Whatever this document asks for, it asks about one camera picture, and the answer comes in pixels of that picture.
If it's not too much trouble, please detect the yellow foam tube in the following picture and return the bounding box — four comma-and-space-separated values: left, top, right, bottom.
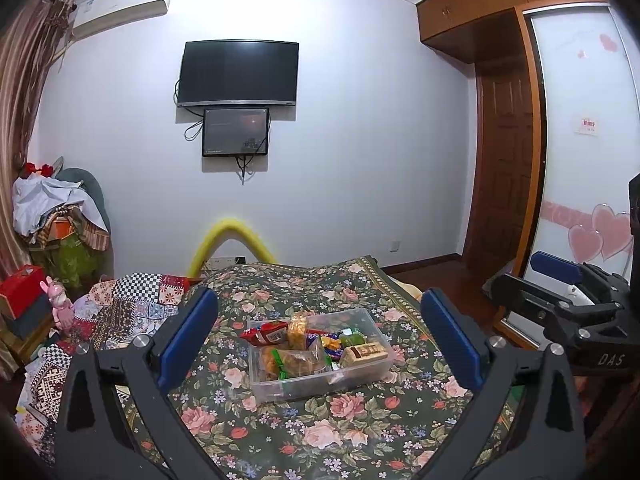
186, 217, 277, 278

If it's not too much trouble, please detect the checkered patchwork cloth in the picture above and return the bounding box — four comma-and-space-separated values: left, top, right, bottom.
15, 271, 193, 461

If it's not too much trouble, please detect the blue orange snack packet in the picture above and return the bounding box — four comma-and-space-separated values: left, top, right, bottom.
320, 335, 344, 361

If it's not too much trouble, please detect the white air conditioner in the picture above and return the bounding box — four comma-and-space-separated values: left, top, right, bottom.
70, 0, 173, 41

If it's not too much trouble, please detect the striped brown curtain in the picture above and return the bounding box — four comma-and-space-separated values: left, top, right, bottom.
0, 0, 76, 281

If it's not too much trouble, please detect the large wall television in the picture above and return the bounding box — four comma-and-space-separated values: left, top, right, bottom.
177, 39, 300, 109

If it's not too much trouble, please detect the floral blanket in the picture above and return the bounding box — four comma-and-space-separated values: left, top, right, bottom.
112, 255, 516, 480

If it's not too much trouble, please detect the bread pack with green label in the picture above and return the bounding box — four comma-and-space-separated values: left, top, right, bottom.
272, 347, 332, 382

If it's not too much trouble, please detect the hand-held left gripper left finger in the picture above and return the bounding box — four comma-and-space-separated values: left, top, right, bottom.
54, 286, 219, 480

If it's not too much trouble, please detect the red box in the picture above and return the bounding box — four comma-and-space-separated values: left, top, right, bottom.
0, 265, 47, 320

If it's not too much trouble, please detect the small wall monitor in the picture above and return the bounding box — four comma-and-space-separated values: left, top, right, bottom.
201, 107, 271, 158

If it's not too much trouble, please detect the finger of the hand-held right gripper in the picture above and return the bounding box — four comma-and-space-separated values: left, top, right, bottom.
481, 271, 617, 343
529, 250, 627, 306

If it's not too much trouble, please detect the wooden overhead cabinet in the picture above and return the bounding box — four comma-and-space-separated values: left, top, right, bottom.
416, 0, 608, 65

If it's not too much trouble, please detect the clear plastic container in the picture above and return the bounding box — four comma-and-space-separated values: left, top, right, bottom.
247, 307, 393, 403

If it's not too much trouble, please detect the pile of clothes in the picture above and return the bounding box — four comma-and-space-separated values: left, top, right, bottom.
12, 157, 112, 291

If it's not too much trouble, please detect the pink doll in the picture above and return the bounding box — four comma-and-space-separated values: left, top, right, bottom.
45, 276, 75, 333

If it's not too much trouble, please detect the sliding door with pink hearts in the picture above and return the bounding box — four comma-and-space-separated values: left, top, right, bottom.
522, 5, 640, 281

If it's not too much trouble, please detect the large tan biscuit pack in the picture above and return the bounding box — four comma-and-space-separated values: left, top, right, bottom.
340, 340, 390, 370

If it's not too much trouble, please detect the wooden door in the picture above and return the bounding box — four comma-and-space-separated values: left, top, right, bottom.
460, 10, 546, 286

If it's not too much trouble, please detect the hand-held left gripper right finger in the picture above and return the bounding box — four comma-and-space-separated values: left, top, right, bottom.
420, 287, 587, 480

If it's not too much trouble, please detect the red snack packet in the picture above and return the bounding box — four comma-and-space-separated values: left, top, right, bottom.
240, 322, 289, 347

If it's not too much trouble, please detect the round cracker pack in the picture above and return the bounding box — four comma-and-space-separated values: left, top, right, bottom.
287, 312, 309, 351

